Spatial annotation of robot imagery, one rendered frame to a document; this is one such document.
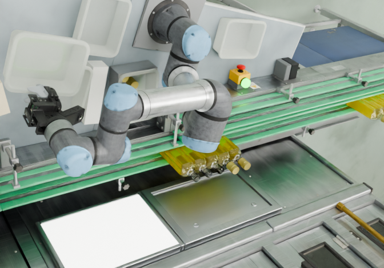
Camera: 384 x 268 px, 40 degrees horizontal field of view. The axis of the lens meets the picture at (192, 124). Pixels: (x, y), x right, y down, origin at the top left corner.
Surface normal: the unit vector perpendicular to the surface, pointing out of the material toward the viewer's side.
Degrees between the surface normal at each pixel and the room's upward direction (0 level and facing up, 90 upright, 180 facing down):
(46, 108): 6
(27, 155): 90
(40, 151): 90
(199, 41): 4
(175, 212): 90
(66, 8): 0
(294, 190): 90
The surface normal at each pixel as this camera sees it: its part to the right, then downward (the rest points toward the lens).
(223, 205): 0.10, -0.86
